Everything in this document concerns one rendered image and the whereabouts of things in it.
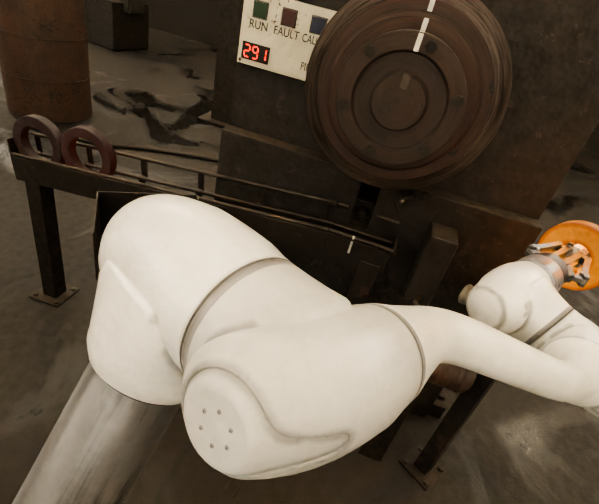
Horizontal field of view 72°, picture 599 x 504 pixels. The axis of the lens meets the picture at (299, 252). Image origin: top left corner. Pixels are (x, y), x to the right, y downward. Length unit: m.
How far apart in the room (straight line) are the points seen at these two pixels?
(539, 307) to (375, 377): 0.51
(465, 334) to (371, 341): 0.21
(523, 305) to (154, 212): 0.58
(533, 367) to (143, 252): 0.47
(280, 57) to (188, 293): 1.00
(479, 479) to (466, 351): 1.27
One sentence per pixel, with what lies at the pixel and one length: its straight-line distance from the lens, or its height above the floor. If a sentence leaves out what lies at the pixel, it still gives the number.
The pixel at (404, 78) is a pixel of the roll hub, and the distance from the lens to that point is 0.97.
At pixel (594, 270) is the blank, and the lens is 1.11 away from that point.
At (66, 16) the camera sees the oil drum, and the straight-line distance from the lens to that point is 3.60.
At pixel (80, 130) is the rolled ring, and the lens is 1.52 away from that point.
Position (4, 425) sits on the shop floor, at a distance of 1.63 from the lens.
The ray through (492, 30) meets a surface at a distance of 1.06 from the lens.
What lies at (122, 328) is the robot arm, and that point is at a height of 1.03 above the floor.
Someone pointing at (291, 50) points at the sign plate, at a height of 1.13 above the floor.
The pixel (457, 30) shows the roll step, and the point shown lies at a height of 1.27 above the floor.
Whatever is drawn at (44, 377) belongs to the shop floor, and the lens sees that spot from 1.72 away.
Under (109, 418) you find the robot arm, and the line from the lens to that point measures 0.44.
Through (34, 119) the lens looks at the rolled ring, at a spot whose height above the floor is 0.74.
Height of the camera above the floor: 1.30
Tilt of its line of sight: 33 degrees down
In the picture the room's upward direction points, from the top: 14 degrees clockwise
